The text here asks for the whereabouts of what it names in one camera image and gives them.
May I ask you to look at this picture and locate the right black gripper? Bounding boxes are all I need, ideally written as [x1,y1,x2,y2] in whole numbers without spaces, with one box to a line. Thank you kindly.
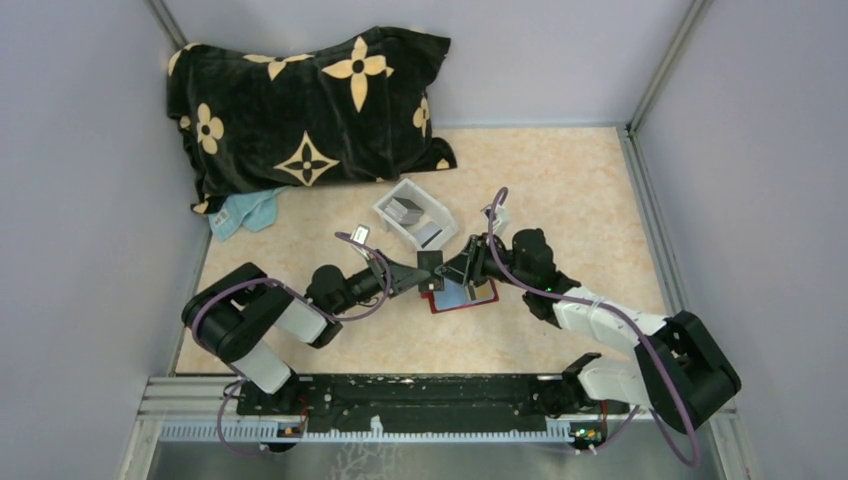
[435,231,532,290]

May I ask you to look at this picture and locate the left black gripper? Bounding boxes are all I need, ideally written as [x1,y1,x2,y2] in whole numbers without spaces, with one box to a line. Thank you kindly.
[331,248,431,316]

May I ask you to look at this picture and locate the gold black credit card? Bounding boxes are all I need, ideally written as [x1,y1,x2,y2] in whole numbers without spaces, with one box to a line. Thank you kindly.
[466,282,496,303]

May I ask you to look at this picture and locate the white plastic card box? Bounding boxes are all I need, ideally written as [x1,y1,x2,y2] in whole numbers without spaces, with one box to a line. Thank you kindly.
[372,179,459,251]

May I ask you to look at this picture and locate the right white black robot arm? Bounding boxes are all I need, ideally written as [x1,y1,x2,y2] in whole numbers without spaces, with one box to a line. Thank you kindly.
[435,229,742,433]

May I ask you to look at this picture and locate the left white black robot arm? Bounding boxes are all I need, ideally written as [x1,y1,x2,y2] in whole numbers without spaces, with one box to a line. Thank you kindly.
[181,252,431,414]

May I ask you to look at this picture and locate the grey single card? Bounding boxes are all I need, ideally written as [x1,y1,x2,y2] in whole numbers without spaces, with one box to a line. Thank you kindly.
[415,221,442,249]

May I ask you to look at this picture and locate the grey card stack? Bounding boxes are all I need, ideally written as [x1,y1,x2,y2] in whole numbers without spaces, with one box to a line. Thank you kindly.
[383,197,424,226]

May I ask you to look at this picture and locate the light blue cloth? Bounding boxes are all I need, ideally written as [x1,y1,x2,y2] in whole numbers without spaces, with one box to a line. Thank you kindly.
[208,187,286,242]

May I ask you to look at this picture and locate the black floral pillow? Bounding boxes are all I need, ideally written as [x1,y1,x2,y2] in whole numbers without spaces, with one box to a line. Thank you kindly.
[166,27,457,216]

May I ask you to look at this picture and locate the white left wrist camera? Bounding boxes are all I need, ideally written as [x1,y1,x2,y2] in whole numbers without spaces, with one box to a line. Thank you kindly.
[350,224,370,245]

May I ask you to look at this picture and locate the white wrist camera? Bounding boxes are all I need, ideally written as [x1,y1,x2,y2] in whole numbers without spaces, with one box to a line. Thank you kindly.
[350,224,370,245]
[481,203,511,237]

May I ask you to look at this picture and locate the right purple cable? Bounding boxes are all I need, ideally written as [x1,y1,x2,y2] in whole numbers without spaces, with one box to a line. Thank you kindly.
[486,187,702,468]

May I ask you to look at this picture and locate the purple cable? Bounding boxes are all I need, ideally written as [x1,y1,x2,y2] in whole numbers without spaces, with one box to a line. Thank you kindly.
[486,187,702,468]
[190,231,395,458]

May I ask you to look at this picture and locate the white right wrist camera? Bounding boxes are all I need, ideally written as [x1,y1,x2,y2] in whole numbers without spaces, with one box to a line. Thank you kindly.
[481,203,511,237]

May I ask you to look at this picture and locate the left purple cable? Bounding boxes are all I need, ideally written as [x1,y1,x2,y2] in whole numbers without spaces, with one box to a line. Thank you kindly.
[190,231,395,458]

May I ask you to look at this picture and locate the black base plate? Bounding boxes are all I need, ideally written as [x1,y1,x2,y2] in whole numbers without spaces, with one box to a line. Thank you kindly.
[236,374,630,434]

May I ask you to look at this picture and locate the aluminium front rail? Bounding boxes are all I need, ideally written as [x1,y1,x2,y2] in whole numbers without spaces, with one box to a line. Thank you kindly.
[139,372,734,446]

